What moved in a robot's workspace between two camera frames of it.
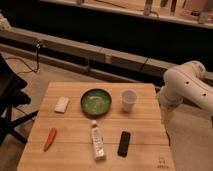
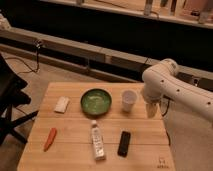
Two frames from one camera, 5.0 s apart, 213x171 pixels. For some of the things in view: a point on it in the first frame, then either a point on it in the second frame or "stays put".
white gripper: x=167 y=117 -> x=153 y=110
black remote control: x=123 y=146 stays put
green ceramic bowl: x=96 y=101 stays put
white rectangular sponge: x=61 y=104 stays put
